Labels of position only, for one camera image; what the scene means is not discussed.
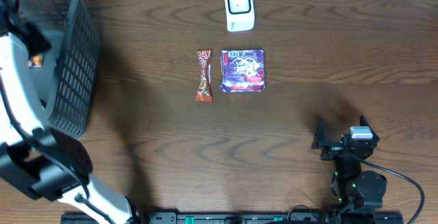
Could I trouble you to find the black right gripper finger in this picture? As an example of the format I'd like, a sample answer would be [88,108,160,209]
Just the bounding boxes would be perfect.
[359,115,380,142]
[311,116,329,149]

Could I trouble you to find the purple Carefree pad pack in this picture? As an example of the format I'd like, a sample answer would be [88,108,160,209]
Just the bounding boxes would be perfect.
[220,49,266,92]

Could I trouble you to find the red Toto snack wrapper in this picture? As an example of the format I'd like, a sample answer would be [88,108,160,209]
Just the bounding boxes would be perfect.
[195,49,213,102]

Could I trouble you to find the orange Kleenex tissue pack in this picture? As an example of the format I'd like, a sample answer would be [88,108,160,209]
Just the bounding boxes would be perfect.
[28,53,44,68]

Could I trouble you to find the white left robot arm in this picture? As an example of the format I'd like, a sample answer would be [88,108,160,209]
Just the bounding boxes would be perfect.
[1,0,148,223]

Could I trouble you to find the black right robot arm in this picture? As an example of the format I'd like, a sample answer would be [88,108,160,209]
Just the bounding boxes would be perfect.
[311,116,387,212]

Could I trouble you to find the dark grey plastic basket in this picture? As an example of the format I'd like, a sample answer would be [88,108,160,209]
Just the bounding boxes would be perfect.
[1,0,101,144]

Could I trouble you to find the black cable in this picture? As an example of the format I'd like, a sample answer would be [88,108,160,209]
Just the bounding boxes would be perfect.
[345,145,426,224]

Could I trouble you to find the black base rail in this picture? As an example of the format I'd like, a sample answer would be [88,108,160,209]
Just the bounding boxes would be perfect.
[60,211,405,224]

